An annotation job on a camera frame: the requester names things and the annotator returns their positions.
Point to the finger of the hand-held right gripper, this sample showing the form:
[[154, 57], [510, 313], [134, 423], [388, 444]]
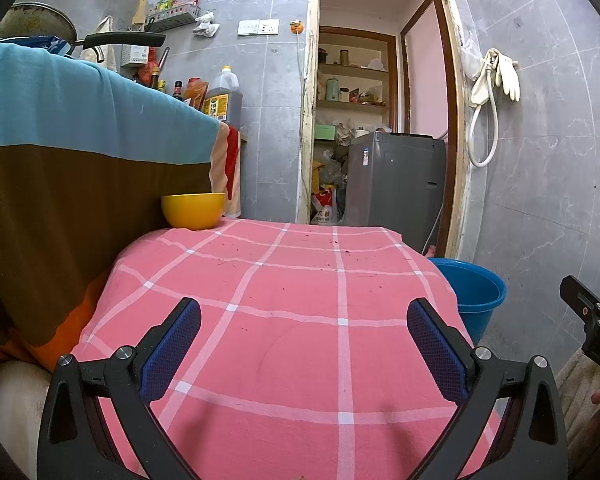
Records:
[[577, 296]]

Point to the blue white packet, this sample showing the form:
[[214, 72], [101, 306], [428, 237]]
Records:
[[50, 43]]

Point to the white wall socket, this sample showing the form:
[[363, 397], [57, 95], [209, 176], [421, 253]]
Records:
[[269, 27]]

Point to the blue brown striped blanket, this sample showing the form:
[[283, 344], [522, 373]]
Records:
[[80, 170]]

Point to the blue plastic bucket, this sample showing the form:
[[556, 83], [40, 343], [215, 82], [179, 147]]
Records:
[[480, 305]]

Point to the dark sauce bottle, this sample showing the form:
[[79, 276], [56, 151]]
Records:
[[177, 91]]

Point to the wooden spatula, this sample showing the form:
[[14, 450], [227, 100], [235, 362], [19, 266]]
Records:
[[139, 12]]

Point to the dark jar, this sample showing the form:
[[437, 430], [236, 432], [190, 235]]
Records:
[[344, 58]]

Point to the grey wall rack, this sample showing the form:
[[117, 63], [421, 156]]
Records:
[[175, 20]]

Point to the brown door frame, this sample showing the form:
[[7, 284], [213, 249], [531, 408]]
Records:
[[452, 110]]

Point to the pink checked tablecloth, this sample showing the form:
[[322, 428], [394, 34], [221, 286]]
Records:
[[280, 335]]

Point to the metal utensil holder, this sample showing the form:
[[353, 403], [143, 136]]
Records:
[[135, 54]]

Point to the white wall switch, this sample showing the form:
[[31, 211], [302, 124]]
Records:
[[248, 27]]

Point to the yellow bowl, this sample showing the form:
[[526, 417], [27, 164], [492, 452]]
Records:
[[192, 210]]

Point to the orange wall plug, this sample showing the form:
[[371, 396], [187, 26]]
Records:
[[296, 27]]

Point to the green thermos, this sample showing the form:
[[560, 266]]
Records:
[[332, 90]]

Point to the red white bag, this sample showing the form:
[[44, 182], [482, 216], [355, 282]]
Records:
[[325, 205]]

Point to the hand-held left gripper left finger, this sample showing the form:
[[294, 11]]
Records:
[[172, 350]]

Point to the beige hanging cloth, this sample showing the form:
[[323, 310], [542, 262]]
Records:
[[105, 35]]

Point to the grey washing machine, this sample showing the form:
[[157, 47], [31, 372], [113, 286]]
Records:
[[395, 185]]

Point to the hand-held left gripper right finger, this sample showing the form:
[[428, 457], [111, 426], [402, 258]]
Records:
[[437, 350]]

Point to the orange packet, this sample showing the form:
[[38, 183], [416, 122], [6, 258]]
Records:
[[196, 92]]

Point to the green box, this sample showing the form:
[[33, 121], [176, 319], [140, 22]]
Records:
[[325, 132]]

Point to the white hanging rag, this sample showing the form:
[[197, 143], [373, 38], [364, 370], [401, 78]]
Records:
[[206, 25]]

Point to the brown oil bottle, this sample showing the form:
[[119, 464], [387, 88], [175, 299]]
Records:
[[222, 100]]

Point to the cream fuzzy cloth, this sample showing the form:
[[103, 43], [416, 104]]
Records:
[[17, 410]]

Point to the wooden wall shelf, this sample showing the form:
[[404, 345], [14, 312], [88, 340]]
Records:
[[355, 70]]

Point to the pile of plastic bags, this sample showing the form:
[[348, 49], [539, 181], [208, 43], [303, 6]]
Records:
[[332, 165]]

